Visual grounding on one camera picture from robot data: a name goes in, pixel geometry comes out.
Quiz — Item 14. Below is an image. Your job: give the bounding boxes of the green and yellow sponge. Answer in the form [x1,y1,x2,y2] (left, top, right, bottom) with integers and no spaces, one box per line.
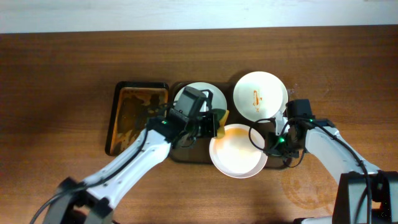
[213,108,229,139]

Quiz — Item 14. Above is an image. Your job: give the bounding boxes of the pale blue plate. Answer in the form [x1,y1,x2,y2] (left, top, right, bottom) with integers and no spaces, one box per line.
[173,82,227,112]

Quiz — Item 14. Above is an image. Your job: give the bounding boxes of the white plate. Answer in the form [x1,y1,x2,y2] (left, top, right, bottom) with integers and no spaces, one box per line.
[233,72,289,121]
[209,124,268,179]

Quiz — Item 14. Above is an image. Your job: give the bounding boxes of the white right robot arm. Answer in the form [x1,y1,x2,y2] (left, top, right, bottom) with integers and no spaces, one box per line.
[261,99,397,223]

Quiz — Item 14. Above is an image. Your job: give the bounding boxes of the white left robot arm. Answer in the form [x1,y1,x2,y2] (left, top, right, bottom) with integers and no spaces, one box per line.
[31,86,228,223]

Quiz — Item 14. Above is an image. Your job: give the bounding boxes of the large brown serving tray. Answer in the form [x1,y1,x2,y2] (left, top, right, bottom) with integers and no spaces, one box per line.
[170,82,287,170]

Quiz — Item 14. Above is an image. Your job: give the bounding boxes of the small black water tray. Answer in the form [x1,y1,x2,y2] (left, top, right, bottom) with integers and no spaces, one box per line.
[104,81,169,156]

